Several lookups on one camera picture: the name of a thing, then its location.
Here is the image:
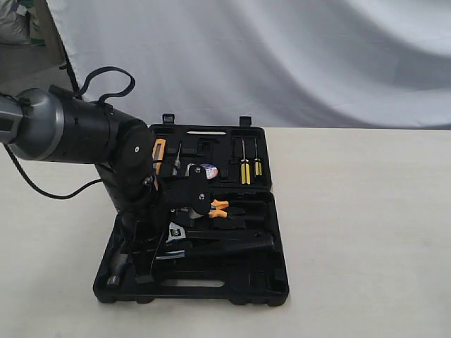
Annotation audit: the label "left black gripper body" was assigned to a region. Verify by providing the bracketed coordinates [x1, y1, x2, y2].
[118, 176, 192, 254]

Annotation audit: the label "adjustable wrench black handle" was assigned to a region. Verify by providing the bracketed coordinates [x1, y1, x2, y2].
[166, 223, 273, 245]

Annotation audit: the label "black electrical tape roll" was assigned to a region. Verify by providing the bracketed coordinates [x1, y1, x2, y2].
[200, 163, 219, 180]

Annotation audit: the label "claw hammer black grip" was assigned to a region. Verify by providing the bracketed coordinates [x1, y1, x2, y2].
[105, 239, 279, 290]

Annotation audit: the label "left grey black robot arm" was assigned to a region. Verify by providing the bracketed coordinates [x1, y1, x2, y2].
[1, 86, 192, 248]

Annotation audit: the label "black plastic tool case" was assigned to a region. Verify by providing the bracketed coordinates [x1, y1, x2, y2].
[93, 114, 289, 306]

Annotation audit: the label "clear test pen screwdriver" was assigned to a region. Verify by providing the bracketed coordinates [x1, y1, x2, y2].
[171, 142, 183, 176]

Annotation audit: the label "orange utility knife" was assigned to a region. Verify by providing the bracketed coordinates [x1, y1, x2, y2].
[152, 138, 166, 175]

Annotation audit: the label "long yellow black screwdriver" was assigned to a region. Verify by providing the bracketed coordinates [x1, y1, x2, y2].
[240, 138, 251, 184]

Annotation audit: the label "short yellow black screwdriver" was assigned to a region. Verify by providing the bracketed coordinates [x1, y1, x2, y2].
[254, 138, 263, 177]

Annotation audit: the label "black backdrop stand pole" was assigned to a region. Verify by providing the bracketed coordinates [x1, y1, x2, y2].
[52, 20, 82, 92]

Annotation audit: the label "grey sack in background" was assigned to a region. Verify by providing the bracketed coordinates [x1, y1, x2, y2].
[1, 0, 29, 44]

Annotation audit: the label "white backdrop cloth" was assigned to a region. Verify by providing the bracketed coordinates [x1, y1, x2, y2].
[48, 1, 450, 128]

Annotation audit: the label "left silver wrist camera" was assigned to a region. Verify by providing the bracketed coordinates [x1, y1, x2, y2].
[186, 163, 211, 219]

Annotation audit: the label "orange handled pliers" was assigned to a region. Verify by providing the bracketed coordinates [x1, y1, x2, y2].
[178, 199, 266, 222]

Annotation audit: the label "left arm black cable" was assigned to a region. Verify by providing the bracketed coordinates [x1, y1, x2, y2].
[0, 66, 156, 200]

